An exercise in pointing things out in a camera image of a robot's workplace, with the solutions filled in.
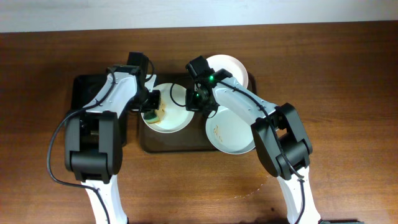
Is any green yellow sponge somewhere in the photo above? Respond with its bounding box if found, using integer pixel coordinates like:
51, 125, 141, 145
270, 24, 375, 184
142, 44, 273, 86
143, 110, 160, 124

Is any white plate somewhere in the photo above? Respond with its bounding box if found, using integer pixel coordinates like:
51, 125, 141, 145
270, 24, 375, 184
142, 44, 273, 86
141, 83, 195, 134

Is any cream plate top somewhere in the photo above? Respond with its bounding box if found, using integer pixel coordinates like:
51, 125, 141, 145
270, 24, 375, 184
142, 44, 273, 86
206, 55, 249, 88

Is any pale blue plate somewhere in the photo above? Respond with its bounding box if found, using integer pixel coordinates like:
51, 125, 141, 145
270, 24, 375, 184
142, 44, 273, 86
205, 106, 255, 154

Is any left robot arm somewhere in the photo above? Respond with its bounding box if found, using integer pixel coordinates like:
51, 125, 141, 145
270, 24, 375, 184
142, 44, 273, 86
65, 52, 160, 223

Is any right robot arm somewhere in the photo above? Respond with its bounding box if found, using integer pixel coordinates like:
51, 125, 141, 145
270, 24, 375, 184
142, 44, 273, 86
185, 56, 323, 223

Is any brown plastic serving tray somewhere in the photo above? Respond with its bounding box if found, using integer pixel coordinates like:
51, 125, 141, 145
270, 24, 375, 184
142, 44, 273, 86
137, 73, 257, 154

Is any small black tray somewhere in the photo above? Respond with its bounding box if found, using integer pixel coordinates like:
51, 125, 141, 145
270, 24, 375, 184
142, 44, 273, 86
66, 74, 127, 147

